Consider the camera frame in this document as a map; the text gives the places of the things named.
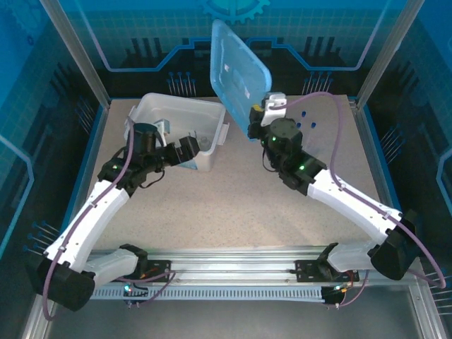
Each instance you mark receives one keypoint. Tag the white plastic storage bin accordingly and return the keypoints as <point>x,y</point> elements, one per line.
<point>183,116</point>

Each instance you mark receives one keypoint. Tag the blue plastic bin lid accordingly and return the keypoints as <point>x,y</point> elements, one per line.
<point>240,60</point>

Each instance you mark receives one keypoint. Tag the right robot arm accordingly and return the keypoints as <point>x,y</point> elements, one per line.
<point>353,205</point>

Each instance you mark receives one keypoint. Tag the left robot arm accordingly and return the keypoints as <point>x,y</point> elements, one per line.
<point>88,219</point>

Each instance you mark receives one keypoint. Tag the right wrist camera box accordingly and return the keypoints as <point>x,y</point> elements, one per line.
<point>273,106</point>

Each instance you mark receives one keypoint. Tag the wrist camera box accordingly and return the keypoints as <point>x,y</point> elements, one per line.
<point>162,130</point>
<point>273,106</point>

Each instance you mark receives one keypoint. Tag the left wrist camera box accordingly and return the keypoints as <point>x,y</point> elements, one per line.
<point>162,130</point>

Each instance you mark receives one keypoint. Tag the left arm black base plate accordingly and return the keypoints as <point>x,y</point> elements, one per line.
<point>159,272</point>

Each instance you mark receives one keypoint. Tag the aluminium mounting rail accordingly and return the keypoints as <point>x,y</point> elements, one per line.
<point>229,265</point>

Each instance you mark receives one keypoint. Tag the aluminium frame post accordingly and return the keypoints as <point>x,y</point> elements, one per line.
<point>386,53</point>
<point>83,60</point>

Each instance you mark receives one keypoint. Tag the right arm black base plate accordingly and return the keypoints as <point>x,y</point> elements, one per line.
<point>305,270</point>

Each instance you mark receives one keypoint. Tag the aluminium front frame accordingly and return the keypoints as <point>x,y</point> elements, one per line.
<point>425,310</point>

